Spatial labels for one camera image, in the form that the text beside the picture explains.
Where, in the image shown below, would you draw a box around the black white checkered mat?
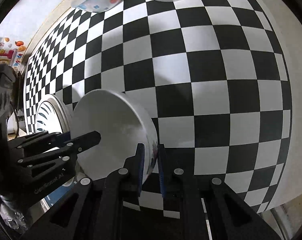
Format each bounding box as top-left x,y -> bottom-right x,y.
24,0 -> 292,212

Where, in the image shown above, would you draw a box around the colourful printed box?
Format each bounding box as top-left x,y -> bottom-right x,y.
0,37 -> 26,68

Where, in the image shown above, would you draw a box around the white bowl red pattern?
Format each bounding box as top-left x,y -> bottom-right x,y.
71,89 -> 158,181

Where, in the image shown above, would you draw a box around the white plate blue stripes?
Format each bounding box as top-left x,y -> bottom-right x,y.
35,94 -> 71,133

